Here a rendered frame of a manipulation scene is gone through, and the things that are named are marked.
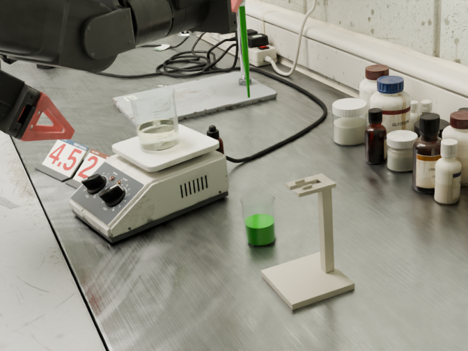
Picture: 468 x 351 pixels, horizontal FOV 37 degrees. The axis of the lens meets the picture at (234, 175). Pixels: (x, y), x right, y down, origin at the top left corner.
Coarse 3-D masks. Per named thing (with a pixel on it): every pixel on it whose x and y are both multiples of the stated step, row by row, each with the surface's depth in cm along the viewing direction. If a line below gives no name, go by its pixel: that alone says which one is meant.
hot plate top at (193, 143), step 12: (180, 132) 105; (192, 132) 104; (120, 144) 103; (132, 144) 102; (192, 144) 100; (204, 144) 100; (216, 144) 100; (132, 156) 98; (144, 156) 98; (156, 156) 97; (168, 156) 97; (180, 156) 97; (192, 156) 98; (144, 168) 95; (156, 168) 94
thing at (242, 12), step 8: (240, 8) 78; (240, 16) 79; (240, 24) 79; (248, 48) 81; (248, 56) 81; (248, 64) 81; (248, 72) 82; (248, 80) 82; (248, 88) 82; (248, 96) 83
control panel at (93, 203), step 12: (108, 168) 101; (108, 180) 99; (132, 180) 96; (84, 192) 100; (132, 192) 95; (84, 204) 98; (96, 204) 97; (120, 204) 94; (96, 216) 95; (108, 216) 94
